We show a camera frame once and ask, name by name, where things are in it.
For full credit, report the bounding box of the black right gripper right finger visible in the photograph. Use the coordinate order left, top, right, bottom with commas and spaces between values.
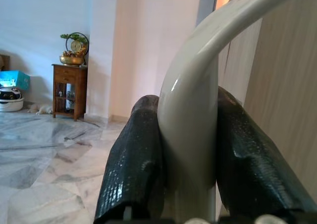
216, 86, 317, 224

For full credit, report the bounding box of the brown wooden side table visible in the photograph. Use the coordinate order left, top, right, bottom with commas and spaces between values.
51, 63, 89, 122

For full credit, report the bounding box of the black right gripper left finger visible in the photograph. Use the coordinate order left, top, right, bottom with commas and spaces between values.
94, 94, 165, 224

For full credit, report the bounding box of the beige long-handled dustpan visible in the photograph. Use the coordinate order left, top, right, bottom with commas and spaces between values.
157, 0, 317, 224

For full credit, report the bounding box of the blue cardboard box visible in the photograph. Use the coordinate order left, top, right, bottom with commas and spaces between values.
0, 70, 31, 90

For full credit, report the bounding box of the ring clock ornament with plant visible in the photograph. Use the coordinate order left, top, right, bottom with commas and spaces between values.
60, 32, 89, 58

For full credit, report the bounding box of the white round basket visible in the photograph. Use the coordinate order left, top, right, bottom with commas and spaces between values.
0, 96, 25, 112

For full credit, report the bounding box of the black white panda plush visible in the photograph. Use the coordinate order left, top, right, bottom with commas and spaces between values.
0, 87, 22, 101

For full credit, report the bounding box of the cream fluffy animal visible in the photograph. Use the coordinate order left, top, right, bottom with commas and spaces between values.
26, 104, 53, 115

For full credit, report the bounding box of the brass bowl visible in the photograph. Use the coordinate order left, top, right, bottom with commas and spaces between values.
59, 55, 85, 66

